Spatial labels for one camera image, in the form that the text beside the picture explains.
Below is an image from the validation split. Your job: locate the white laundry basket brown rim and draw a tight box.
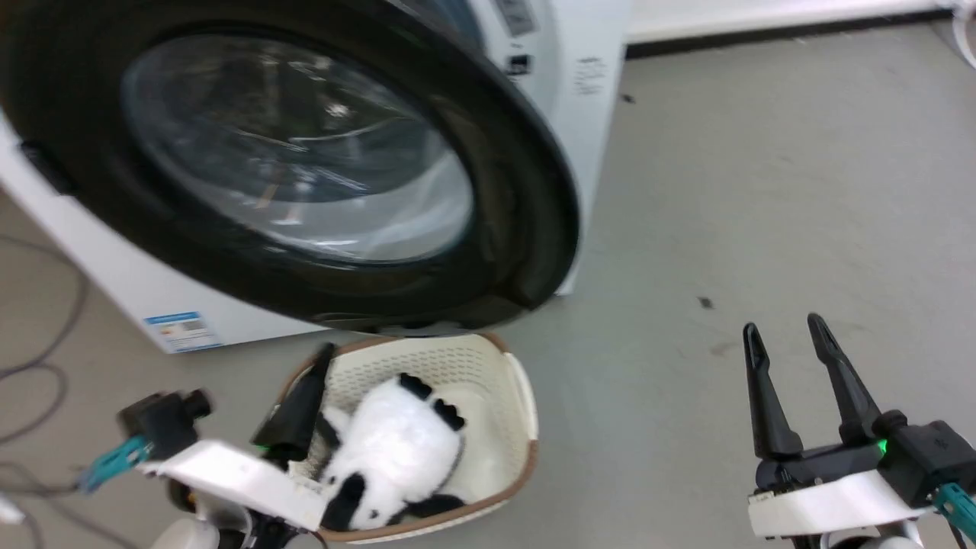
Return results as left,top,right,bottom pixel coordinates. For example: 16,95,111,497
276,332,540,544

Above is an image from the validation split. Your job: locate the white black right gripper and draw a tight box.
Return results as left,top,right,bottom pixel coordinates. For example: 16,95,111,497
743,313,937,539

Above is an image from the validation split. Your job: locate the washer control display panel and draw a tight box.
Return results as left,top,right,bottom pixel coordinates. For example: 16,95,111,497
494,0,538,37

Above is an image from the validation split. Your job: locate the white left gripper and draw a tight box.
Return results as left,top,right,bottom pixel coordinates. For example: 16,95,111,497
137,343,337,533

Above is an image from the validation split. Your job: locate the grey floor cable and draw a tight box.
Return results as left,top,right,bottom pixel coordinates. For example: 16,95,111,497
0,235,90,445
0,457,146,549

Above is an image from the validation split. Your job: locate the white washing machine body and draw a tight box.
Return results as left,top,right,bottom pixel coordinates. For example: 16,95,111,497
0,0,631,355

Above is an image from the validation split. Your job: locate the black and white panda plush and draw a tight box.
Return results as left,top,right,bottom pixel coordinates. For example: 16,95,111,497
315,373,468,532

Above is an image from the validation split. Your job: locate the black round glass washer door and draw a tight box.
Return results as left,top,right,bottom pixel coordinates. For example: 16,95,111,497
0,0,582,337

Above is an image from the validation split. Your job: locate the blue white energy label sticker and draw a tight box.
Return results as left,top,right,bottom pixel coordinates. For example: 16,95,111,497
143,310,224,354

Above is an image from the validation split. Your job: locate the white curved hose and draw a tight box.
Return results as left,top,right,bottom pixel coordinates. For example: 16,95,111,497
950,0,976,71

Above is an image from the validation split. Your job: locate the white text sticker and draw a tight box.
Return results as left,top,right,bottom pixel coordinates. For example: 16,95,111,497
573,55,608,98

